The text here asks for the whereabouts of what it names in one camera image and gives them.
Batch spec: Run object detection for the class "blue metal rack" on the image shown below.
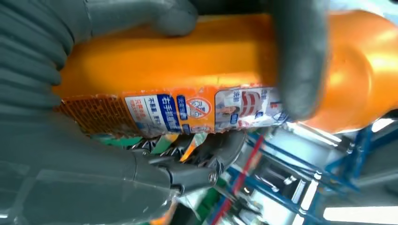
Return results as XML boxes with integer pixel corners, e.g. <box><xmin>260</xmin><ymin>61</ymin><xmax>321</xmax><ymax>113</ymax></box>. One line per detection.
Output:
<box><xmin>214</xmin><ymin>118</ymin><xmax>398</xmax><ymax>225</ymax></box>

